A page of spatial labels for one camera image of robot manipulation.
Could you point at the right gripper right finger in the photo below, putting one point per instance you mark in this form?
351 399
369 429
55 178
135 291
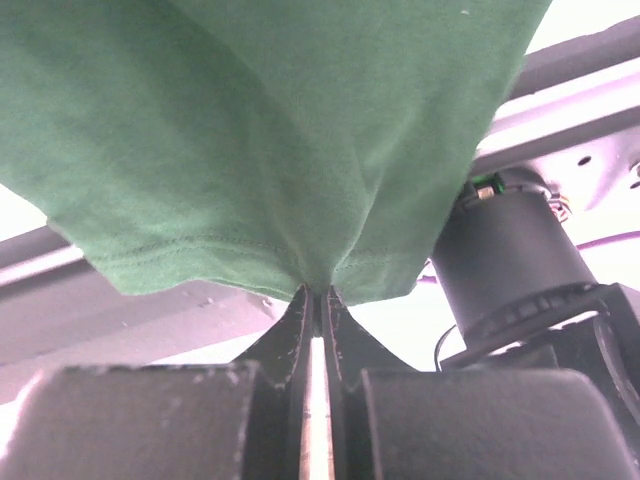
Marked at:
553 398

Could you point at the white and green t-shirt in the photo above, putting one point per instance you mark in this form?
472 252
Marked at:
250 150

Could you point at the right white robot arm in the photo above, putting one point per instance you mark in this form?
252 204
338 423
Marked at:
502 259

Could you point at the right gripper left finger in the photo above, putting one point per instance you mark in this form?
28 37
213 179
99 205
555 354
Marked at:
240 420

